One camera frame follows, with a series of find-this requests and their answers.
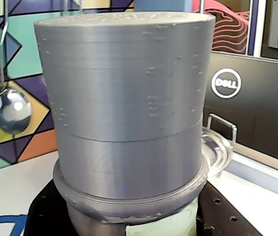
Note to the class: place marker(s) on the steel ladle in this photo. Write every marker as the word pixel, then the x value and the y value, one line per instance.
pixel 12 110

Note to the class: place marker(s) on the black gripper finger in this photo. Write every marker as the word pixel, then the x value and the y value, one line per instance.
pixel 45 216
pixel 227 218

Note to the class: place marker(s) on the black Dell monitor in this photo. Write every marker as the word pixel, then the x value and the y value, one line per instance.
pixel 264 103

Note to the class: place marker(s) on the gray plastic salt shaker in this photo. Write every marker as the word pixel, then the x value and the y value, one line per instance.
pixel 124 98

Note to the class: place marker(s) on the steel pot with lid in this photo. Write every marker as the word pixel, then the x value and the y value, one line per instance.
pixel 217 150

